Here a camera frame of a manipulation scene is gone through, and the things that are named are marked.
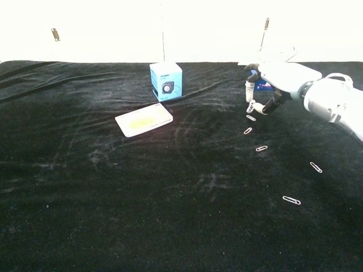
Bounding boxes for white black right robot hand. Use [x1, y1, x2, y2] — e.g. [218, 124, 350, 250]
[243, 62, 323, 115]

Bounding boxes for dark blue rectangular box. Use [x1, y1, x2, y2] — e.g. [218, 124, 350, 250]
[247, 70, 275, 92]

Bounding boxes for blue white cube box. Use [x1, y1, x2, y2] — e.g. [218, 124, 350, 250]
[149, 62, 183, 103]

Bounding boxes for clear case with red card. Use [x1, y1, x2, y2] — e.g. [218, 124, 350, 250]
[115, 102, 174, 138]

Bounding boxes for black velvet table cloth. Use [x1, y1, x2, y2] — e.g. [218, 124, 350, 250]
[0, 59, 363, 272]

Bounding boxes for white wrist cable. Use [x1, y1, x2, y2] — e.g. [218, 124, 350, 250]
[325, 73, 354, 92]

